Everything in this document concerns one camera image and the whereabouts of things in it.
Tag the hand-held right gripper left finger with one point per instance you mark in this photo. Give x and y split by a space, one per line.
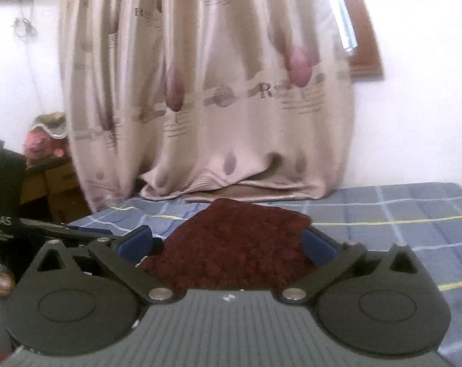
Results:
136 241

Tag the blue plaid bed sheet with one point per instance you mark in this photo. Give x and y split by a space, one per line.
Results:
387 214

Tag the wooden cabinet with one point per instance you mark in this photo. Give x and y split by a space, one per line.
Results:
59 187

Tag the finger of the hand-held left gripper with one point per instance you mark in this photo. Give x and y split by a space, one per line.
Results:
82 232

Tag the beige leaf-print curtain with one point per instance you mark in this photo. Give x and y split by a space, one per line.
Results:
215 122

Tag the brown wooden window frame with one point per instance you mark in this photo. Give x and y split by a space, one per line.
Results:
363 46

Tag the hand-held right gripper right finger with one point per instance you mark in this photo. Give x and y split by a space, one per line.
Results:
318 245

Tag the pink stuffed toy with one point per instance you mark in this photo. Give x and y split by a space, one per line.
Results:
43 143

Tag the dark red fuzzy garment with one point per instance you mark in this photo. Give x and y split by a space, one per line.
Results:
235 244

